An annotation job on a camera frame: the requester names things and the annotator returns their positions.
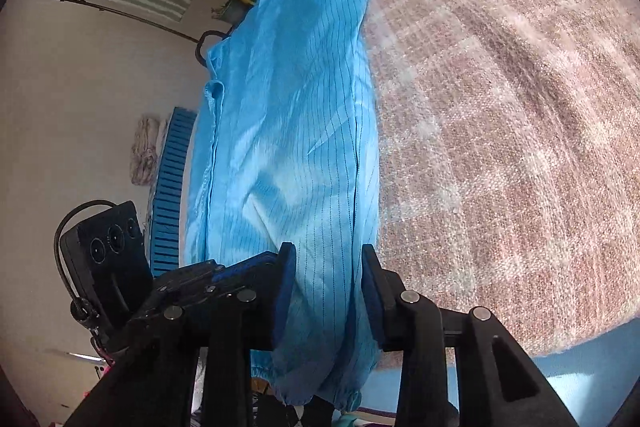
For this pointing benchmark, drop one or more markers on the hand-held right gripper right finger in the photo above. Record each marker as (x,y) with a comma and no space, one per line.
(372,307)

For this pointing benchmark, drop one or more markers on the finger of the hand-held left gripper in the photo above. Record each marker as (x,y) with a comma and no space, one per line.
(200,277)

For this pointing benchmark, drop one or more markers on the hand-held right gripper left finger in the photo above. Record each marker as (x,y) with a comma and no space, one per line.
(284,292)

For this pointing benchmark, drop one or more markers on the light blue striped coat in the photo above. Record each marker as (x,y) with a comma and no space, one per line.
(290,107)

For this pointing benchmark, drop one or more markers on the blue slatted plastic platform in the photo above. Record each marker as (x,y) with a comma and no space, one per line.
(170,187)

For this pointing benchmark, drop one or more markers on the folded patterned quilt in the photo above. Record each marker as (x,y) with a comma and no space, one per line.
(145,152)

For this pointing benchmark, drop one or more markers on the pink checked blanket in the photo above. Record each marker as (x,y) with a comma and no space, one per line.
(500,107)

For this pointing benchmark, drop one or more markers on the potted plant in teal pot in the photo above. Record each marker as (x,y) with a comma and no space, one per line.
(235,12)

